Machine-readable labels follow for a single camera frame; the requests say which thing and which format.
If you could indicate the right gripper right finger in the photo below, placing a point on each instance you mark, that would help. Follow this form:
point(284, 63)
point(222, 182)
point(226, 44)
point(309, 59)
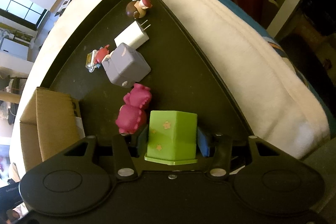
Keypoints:
point(218, 147)

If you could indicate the white blanket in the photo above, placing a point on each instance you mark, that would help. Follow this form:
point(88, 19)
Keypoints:
point(278, 106)

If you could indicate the pink dinosaur toy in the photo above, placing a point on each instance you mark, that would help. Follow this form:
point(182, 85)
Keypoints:
point(132, 115)

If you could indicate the brown cardboard box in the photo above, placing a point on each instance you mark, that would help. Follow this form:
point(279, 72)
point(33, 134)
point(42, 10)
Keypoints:
point(50, 123)

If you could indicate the red small figurine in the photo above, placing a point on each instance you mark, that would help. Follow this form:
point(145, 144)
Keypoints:
point(96, 57)

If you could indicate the white charger plug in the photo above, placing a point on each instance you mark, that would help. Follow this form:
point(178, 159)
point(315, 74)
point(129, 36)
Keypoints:
point(134, 35)

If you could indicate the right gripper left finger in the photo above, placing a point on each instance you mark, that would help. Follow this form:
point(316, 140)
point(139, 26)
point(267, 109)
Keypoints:
point(125, 148)

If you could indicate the brown bear figurine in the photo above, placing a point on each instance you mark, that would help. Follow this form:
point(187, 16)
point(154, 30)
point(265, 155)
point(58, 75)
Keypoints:
point(137, 8)

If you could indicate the grey cube toy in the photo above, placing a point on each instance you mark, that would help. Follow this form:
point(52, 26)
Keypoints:
point(125, 66)

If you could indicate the green hexagonal container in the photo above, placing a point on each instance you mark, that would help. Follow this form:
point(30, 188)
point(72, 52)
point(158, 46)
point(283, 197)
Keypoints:
point(172, 138)

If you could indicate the black tray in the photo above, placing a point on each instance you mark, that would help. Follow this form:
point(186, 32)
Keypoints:
point(181, 77)

